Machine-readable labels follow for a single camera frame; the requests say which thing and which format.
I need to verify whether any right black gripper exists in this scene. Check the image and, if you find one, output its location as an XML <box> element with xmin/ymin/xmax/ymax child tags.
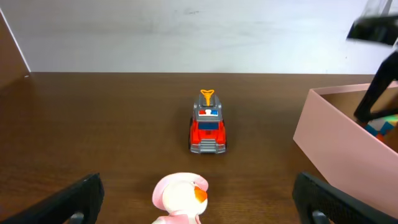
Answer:
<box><xmin>347</xmin><ymin>14</ymin><xmax>397</xmax><ymax>123</ymax></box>

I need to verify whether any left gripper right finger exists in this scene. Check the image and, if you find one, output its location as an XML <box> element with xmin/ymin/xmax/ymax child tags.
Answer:
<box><xmin>292</xmin><ymin>172</ymin><xmax>397</xmax><ymax>224</ymax></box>

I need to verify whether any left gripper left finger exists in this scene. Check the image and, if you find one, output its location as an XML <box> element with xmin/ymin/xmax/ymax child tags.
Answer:
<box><xmin>2</xmin><ymin>173</ymin><xmax>104</xmax><ymax>224</ymax></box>

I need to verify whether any multicolour puzzle cube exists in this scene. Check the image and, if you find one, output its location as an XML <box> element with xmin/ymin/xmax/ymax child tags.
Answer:
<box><xmin>364</xmin><ymin>114</ymin><xmax>397</xmax><ymax>142</ymax></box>

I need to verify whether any red grey toy truck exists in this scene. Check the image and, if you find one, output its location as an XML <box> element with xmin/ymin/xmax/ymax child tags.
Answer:
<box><xmin>188</xmin><ymin>90</ymin><xmax>227</xmax><ymax>154</ymax></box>

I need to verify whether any white open cardboard box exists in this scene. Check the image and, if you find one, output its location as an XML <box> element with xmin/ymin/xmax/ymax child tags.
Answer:
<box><xmin>293</xmin><ymin>84</ymin><xmax>397</xmax><ymax>217</ymax></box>

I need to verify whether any pink white duck toy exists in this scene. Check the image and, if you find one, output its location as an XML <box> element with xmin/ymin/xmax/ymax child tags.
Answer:
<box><xmin>152</xmin><ymin>172</ymin><xmax>209</xmax><ymax>224</ymax></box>

